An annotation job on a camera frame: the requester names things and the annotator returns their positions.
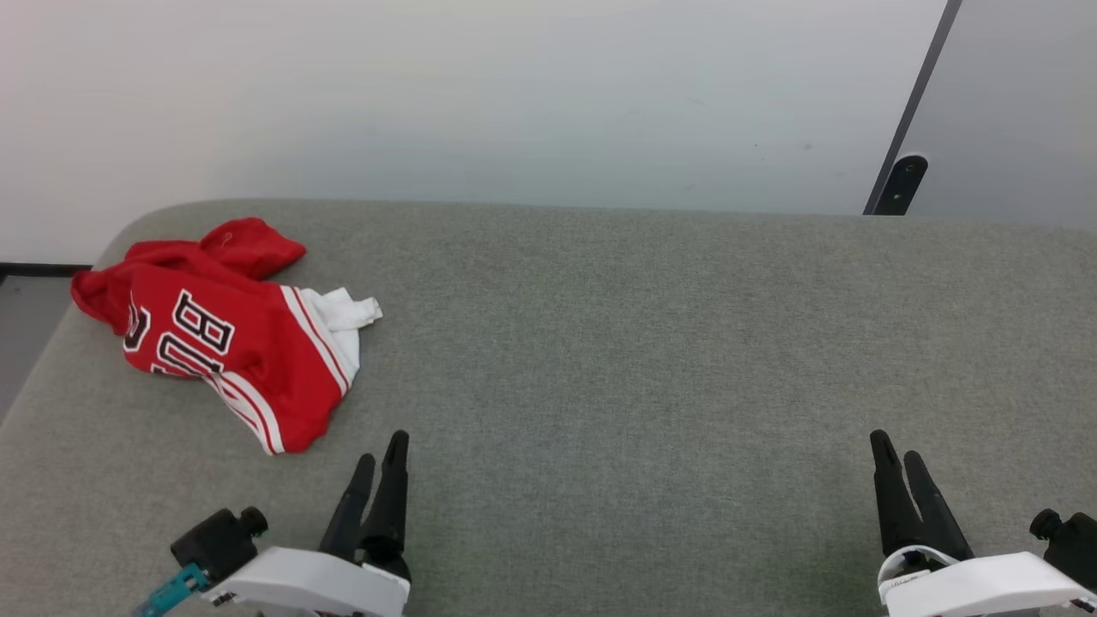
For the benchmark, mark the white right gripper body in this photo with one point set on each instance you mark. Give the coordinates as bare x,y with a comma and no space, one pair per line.
986,591

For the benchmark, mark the red basketball jersey white sleeves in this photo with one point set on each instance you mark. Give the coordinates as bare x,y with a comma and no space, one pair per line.
257,360

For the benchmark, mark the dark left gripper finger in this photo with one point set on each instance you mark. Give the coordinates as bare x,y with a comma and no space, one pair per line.
353,514
390,514

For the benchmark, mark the black baseboard strip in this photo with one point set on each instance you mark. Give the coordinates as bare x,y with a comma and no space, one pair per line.
43,269

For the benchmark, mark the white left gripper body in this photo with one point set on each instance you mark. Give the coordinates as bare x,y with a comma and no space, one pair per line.
317,587

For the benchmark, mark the teal left camera connector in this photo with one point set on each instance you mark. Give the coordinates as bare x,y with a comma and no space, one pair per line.
176,591

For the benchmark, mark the dark wall divider strip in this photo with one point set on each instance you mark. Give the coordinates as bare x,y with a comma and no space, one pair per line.
926,77

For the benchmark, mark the black wall bracket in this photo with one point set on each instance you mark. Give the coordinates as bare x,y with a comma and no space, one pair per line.
902,182

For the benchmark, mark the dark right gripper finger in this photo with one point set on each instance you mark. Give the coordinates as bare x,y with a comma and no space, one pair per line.
938,518
896,506

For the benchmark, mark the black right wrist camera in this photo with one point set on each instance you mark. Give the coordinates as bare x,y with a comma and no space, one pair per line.
1076,540

